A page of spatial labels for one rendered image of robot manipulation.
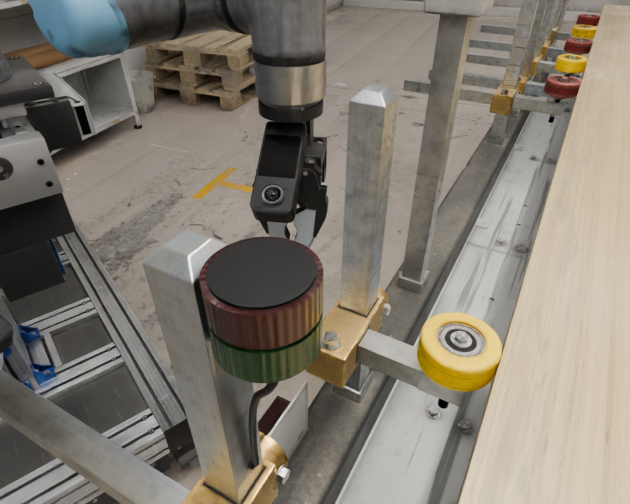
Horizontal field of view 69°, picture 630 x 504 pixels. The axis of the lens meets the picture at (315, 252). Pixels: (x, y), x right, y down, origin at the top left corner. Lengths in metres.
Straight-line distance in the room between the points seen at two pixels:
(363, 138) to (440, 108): 0.27
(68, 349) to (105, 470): 1.10
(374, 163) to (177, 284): 0.25
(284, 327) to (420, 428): 0.57
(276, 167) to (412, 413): 0.46
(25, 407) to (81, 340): 1.03
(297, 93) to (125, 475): 0.39
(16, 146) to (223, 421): 0.55
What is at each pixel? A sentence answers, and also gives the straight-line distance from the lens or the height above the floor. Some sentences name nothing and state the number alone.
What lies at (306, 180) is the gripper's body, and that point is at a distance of 0.53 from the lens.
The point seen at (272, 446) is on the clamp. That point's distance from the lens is 0.45.
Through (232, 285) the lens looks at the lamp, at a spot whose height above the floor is 1.11.
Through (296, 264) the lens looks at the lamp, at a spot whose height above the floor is 1.11.
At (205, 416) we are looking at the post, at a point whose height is 0.98.
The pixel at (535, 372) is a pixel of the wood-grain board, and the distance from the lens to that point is 0.50.
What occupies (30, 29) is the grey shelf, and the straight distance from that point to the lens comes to 3.58.
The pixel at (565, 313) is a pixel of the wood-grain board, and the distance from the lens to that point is 0.57.
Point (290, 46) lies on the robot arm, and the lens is 0.47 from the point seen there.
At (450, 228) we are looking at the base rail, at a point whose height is 0.70.
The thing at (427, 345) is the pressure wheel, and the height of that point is 0.91.
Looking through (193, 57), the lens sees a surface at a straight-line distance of 3.83.
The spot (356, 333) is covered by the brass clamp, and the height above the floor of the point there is 0.87.
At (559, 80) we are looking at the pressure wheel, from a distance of 1.39.
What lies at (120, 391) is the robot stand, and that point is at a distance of 1.40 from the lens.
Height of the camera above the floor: 1.25
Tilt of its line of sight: 37 degrees down
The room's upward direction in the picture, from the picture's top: straight up
